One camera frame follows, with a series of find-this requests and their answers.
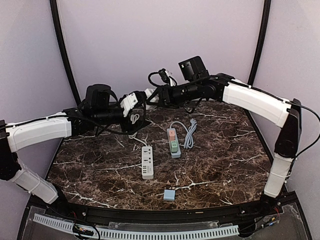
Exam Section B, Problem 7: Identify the black front frame rail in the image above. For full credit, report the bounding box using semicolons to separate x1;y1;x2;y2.
29;193;286;226

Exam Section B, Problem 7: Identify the pink plug adapter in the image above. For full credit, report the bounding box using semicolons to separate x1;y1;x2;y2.
168;129;176;142

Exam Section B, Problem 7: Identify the green plug adapter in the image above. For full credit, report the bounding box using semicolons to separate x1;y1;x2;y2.
170;140;179;154

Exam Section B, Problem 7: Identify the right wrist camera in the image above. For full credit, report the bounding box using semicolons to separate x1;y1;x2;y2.
178;56;210;82

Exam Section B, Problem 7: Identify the white power strip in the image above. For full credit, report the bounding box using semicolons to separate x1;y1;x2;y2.
141;146;154;180

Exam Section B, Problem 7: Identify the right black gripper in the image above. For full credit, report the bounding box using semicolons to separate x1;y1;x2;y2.
146;80;201;110

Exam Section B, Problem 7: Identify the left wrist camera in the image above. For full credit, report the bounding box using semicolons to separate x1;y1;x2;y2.
85;84;111;110

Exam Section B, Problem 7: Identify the white cube socket adapter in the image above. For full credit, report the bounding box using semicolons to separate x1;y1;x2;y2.
144;88;159;111

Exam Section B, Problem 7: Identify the black frame post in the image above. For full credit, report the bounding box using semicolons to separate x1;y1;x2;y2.
247;0;272;86
49;0;81;105

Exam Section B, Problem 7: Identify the white slotted cable duct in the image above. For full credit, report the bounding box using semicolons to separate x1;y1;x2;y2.
33;213;240;240

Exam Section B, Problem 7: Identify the left black frame post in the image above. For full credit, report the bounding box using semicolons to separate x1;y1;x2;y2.
49;0;81;105

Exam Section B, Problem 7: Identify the blue plug adapter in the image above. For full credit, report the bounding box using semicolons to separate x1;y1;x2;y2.
163;189;176;201

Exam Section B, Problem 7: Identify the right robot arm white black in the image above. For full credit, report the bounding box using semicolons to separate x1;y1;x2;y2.
146;72;304;199

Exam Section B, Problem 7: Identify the blue-grey power strip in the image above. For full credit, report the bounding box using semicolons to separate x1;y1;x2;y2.
167;128;181;159

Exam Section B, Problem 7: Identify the white power strip cable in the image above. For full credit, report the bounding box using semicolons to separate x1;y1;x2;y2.
128;113;148;147

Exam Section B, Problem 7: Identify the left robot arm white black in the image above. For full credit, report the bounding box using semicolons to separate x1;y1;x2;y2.
0;108;147;218

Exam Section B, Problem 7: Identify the right black frame post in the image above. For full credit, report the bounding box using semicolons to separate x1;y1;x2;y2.
247;0;272;86

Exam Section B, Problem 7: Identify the blue-grey power strip cable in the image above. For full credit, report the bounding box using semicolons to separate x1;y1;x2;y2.
169;118;198;150

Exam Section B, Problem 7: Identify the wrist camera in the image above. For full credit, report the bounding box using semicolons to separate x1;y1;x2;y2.
85;84;111;110
178;56;210;82

